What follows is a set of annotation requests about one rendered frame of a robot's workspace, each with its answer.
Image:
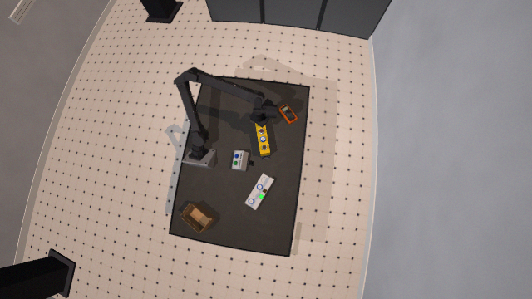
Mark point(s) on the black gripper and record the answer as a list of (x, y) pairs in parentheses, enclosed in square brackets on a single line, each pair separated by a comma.
[(259, 121)]

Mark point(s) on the white key housing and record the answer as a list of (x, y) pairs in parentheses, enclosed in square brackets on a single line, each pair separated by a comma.
[(241, 160)]

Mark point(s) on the small open brown cardboard box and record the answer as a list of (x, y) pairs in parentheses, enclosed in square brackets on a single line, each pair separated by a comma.
[(200, 218)]

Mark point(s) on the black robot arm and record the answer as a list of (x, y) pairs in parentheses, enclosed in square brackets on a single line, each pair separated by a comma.
[(199, 138)]

